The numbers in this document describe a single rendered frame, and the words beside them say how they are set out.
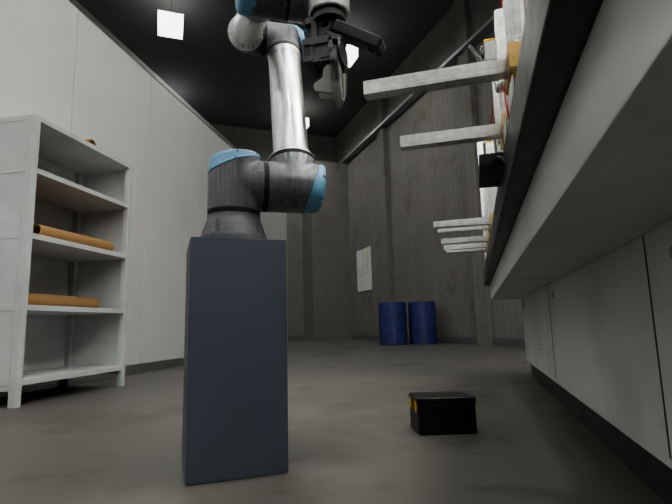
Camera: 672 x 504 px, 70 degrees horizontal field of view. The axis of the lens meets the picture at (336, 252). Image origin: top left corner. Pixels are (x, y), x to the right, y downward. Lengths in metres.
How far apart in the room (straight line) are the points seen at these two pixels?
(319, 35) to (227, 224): 0.54
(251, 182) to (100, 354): 2.57
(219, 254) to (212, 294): 0.10
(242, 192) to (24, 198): 1.85
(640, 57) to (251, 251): 1.06
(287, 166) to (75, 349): 2.74
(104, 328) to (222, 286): 2.53
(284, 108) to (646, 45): 1.30
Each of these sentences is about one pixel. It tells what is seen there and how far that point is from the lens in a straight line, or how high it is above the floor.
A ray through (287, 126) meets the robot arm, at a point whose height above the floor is 0.98.
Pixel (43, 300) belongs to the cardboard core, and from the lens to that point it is 3.26.
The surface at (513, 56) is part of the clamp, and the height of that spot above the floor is 0.84.
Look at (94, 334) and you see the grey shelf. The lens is 3.79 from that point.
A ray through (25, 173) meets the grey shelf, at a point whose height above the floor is 1.21.
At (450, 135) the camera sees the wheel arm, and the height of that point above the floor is 0.82.
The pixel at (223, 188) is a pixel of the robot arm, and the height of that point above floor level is 0.75.
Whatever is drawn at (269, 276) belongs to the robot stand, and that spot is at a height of 0.50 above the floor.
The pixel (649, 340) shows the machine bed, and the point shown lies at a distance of 1.10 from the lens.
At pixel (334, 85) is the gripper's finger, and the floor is 0.85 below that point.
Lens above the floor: 0.37
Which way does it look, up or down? 9 degrees up
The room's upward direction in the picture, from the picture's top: 1 degrees counter-clockwise
